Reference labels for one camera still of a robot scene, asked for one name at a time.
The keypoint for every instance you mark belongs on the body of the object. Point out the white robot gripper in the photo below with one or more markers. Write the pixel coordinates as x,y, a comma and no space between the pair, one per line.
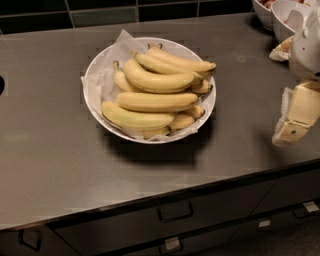
306,53

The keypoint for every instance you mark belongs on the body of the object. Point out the lifted top yellow banana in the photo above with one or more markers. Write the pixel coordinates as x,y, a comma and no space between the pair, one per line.
152,82

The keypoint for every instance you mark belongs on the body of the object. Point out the white bowl right front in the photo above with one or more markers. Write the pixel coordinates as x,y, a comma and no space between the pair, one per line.
289,15

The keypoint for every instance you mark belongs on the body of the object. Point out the white bowl far corner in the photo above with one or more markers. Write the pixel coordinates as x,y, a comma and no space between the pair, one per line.
262,9

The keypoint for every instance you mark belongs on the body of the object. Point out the small right banana tip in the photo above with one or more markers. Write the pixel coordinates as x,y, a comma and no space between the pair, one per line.
201,88

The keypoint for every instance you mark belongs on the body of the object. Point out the rear top yellow banana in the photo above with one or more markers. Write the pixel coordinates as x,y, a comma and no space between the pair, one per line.
194,65

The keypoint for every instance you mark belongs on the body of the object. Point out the right middle small banana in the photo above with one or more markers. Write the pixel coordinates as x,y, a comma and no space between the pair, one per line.
195,111

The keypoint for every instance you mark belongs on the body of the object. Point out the lower right small banana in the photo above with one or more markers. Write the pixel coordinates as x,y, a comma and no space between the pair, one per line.
181,121

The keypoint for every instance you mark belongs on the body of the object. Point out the white banana bowl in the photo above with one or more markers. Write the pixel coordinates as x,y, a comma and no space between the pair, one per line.
100,71

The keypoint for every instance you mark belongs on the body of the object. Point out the middle long yellow banana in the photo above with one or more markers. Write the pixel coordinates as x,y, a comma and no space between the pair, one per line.
147,102

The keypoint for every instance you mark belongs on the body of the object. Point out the bottom small yellow banana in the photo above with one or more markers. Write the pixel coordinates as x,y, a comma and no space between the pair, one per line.
147,134

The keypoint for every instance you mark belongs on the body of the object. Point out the front lowest yellow banana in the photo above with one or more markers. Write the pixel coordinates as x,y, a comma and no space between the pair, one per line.
135,120

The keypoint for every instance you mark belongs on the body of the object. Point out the left back yellow banana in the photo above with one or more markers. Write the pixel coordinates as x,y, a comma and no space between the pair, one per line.
121,81

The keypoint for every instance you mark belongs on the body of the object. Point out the small white drawer label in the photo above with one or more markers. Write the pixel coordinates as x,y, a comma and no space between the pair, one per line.
264,223

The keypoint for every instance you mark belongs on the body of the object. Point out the right drawer labelled handle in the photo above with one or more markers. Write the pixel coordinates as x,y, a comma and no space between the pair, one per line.
308,209

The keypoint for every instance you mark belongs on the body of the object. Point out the drawer labelled handle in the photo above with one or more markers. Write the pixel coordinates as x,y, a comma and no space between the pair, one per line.
170,245
308,209

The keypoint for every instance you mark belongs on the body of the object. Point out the middle drawer black handle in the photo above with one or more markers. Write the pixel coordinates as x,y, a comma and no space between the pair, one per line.
175,211

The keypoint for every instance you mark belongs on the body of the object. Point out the drawer black handle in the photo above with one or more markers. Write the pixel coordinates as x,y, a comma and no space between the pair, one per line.
30,239
175,211

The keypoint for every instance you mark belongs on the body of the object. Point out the lower drawer labelled handle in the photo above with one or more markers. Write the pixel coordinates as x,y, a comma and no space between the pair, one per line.
170,245

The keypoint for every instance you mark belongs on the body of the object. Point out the left drawer black handle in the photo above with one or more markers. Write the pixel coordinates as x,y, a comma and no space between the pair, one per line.
30,239

